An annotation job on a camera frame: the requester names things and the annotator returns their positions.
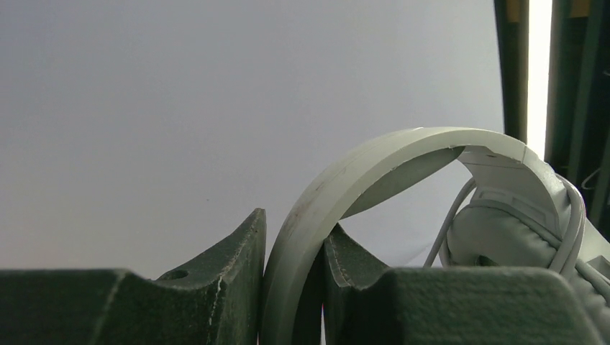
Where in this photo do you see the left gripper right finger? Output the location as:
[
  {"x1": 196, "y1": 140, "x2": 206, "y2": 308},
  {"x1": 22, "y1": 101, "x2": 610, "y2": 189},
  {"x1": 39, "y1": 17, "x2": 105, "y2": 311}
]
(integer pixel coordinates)
[{"x1": 323, "y1": 226, "x2": 602, "y2": 344}]

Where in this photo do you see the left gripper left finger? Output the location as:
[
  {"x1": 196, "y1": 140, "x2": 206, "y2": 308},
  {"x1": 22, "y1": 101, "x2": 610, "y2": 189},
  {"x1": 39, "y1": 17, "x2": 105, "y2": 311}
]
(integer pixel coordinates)
[{"x1": 1, "y1": 208, "x2": 266, "y2": 344}]

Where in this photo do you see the grey white gaming headset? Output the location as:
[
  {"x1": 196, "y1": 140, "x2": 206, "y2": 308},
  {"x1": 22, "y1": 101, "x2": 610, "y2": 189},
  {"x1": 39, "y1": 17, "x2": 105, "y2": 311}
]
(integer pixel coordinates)
[{"x1": 260, "y1": 127, "x2": 609, "y2": 344}]

